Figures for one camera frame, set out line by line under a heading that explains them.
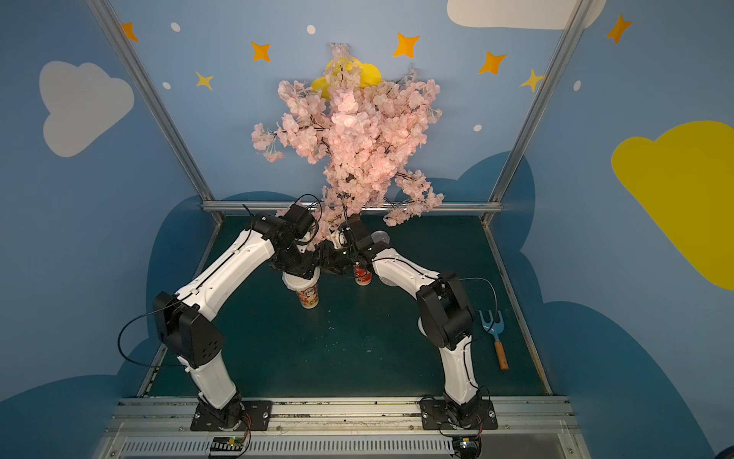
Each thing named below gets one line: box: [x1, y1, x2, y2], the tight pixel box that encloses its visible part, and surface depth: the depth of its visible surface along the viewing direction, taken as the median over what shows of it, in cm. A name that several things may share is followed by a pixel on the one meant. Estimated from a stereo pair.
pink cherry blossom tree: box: [250, 43, 443, 245], surface depth 75 cm
